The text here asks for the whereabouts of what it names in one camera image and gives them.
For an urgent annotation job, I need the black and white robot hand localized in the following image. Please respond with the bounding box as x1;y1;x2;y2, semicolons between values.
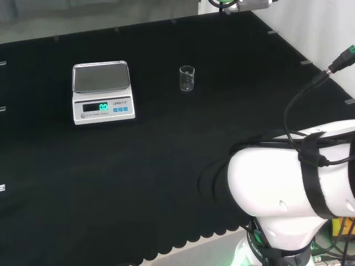
218;0;241;14

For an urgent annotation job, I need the small clear glass beaker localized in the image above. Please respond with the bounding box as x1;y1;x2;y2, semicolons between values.
179;65;195;93

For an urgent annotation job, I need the white electronic balance steel pan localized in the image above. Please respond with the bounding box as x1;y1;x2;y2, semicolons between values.
72;60;136;126

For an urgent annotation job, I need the black bench cloth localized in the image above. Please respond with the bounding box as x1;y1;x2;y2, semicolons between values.
0;10;355;266

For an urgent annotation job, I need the yellow stop button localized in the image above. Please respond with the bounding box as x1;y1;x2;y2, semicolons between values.
331;217;355;245

